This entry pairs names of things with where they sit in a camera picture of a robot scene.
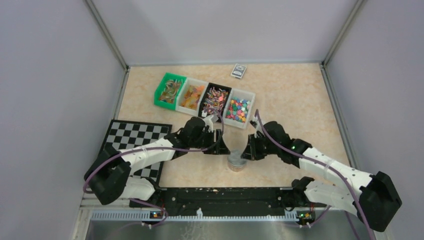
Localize green candy bin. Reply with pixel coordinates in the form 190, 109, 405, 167
153, 72, 187, 111

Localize clear plastic jar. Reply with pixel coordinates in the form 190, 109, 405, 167
227, 163, 246, 172

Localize black candy bin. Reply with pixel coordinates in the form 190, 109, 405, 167
197, 82, 232, 117

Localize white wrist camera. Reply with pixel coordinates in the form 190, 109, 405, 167
201, 111, 219, 133
250, 116, 264, 138

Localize white bin orange candies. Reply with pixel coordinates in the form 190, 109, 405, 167
175, 77, 209, 116

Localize white cable duct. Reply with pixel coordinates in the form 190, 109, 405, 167
91, 210, 299, 222

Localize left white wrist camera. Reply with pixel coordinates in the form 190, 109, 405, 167
201, 111, 219, 133

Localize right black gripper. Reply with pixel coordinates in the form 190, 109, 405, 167
240, 133, 280, 161

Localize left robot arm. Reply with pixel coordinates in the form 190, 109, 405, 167
83, 114, 231, 207

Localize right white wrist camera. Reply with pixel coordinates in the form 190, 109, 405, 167
250, 116, 264, 138

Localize silver jar lid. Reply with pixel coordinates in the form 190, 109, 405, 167
227, 150, 248, 168

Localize playing card box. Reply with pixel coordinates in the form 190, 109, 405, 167
230, 63, 247, 80

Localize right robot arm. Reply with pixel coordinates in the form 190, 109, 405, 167
240, 120, 402, 232

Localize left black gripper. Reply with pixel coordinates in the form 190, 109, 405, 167
189, 128, 231, 155

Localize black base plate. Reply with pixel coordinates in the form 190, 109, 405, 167
147, 187, 324, 217

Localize black white checkerboard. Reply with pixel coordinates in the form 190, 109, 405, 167
96, 119, 173, 185

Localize white bin colourful candies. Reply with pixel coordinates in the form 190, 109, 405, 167
223, 88, 256, 129

